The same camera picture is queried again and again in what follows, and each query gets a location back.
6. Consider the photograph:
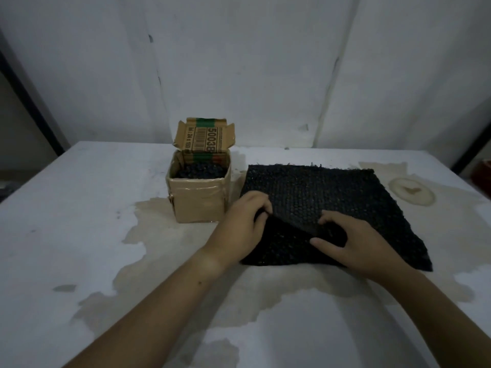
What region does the person's left hand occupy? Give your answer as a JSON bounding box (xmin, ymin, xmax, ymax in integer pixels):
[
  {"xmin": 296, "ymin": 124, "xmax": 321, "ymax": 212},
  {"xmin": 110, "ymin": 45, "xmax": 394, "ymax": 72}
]
[{"xmin": 202, "ymin": 191, "xmax": 273, "ymax": 267}]

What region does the person's right hand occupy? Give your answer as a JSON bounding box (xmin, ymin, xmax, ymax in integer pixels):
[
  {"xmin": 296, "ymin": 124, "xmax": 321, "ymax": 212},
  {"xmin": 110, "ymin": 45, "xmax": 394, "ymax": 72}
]
[{"xmin": 309, "ymin": 210, "xmax": 404, "ymax": 281}]

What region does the black woven mesh mat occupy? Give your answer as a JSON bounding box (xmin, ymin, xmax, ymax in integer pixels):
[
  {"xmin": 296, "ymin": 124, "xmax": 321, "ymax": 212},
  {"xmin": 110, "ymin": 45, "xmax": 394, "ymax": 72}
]
[{"xmin": 240, "ymin": 163, "xmax": 433, "ymax": 272}]

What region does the person's right forearm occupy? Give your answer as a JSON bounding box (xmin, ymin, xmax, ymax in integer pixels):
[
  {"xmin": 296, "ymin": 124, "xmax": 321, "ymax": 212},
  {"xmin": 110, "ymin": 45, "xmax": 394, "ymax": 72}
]
[{"xmin": 368, "ymin": 260, "xmax": 491, "ymax": 368}]

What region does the person's left forearm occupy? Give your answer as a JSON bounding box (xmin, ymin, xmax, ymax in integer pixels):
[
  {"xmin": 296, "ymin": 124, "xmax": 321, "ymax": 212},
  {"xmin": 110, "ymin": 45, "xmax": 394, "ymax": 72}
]
[{"xmin": 63, "ymin": 247, "xmax": 227, "ymax": 368}]

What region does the open brown cardboard box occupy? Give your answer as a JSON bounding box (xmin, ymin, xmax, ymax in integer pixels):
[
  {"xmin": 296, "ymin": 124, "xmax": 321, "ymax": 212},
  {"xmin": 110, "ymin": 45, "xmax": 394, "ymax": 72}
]
[{"xmin": 166, "ymin": 117, "xmax": 235, "ymax": 224}]

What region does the pile of small black pieces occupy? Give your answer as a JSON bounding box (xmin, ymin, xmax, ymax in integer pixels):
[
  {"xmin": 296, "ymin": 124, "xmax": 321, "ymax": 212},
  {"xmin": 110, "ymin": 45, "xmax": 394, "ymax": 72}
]
[{"xmin": 176, "ymin": 162, "xmax": 227, "ymax": 180}]

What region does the dark red container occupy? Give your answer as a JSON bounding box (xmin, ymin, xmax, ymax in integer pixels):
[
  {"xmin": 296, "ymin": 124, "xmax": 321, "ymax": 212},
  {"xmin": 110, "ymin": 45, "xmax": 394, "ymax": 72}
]
[{"xmin": 471, "ymin": 160, "xmax": 491, "ymax": 196}]

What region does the black metal frame bar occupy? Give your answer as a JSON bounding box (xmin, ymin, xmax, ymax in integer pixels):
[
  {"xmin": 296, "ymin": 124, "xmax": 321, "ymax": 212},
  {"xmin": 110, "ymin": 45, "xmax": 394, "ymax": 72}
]
[
  {"xmin": 0, "ymin": 50, "xmax": 66, "ymax": 157},
  {"xmin": 451, "ymin": 122, "xmax": 491, "ymax": 175}
]

